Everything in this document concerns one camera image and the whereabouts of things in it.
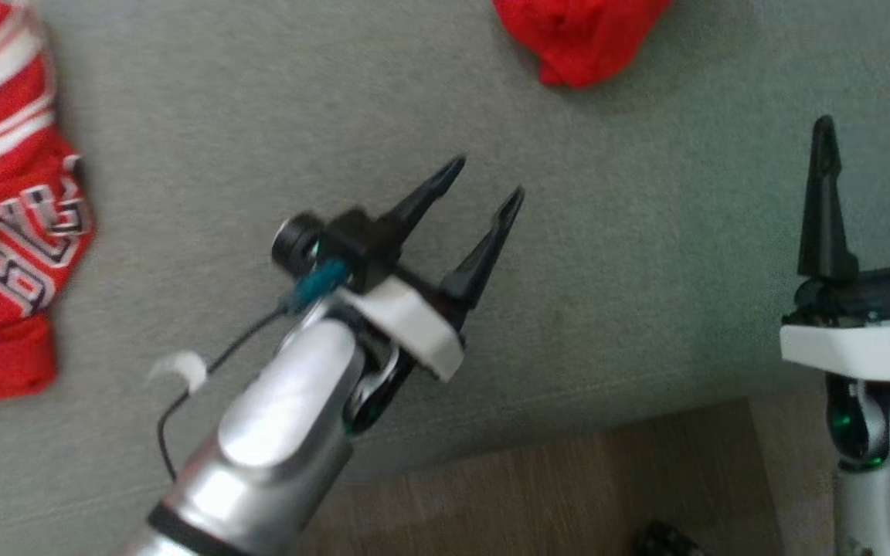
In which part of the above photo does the plain red garment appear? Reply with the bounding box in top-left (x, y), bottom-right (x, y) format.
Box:
top-left (491, 0), bottom-right (674, 88)

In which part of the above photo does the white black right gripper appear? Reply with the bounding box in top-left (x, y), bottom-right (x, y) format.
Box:
top-left (780, 103), bottom-right (890, 384)

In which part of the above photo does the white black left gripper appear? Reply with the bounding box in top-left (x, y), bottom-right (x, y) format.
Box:
top-left (335, 154), bottom-right (526, 381)

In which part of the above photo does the white cable label tag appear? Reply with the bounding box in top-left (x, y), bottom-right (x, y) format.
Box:
top-left (146, 351), bottom-right (208, 396)

